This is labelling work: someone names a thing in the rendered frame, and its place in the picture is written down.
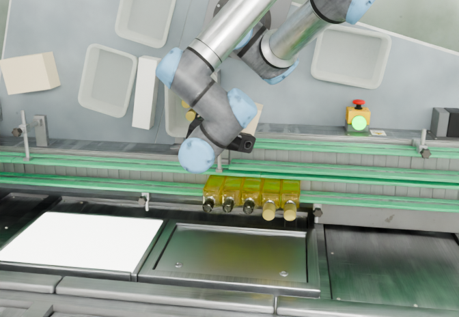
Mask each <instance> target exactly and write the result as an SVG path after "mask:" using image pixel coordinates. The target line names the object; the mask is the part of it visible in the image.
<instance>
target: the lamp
mask: <svg viewBox="0 0 459 317"><path fill-rule="evenodd" d="M352 126H353V127H354V128H355V129H357V130H362V129H364V128H365V126H366V120H365V118H364V117H363V116H362V115H356V116H354V117H353V119H352Z"/></svg>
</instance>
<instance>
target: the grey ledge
mask: <svg viewBox="0 0 459 317"><path fill-rule="evenodd" d="M321 211H322V212H323V214H322V215H321V217H318V222H317V223H324V224H335V225H353V226H364V227H374V228H393V229H403V230H422V231H433V232H451V233H459V212H439V211H429V210H408V209H397V208H377V207H365V206H345V205H334V204H322V208H321Z"/></svg>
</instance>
